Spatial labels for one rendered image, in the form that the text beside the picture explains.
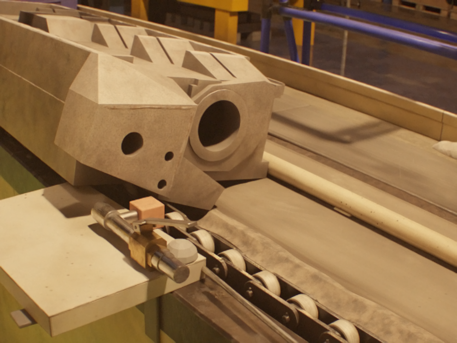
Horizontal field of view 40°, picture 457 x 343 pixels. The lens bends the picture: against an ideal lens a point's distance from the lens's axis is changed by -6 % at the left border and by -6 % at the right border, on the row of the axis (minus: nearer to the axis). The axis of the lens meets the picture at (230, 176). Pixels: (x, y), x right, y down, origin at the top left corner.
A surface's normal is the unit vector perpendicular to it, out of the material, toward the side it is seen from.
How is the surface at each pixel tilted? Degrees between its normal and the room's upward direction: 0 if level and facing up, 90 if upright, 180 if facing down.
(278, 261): 49
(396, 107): 90
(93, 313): 90
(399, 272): 0
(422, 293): 0
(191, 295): 0
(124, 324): 90
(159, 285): 90
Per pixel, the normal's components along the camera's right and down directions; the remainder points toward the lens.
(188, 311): -0.79, 0.20
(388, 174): 0.05, -0.92
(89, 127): -0.73, -0.11
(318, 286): -0.59, -0.45
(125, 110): 0.62, 0.33
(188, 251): 0.53, -0.31
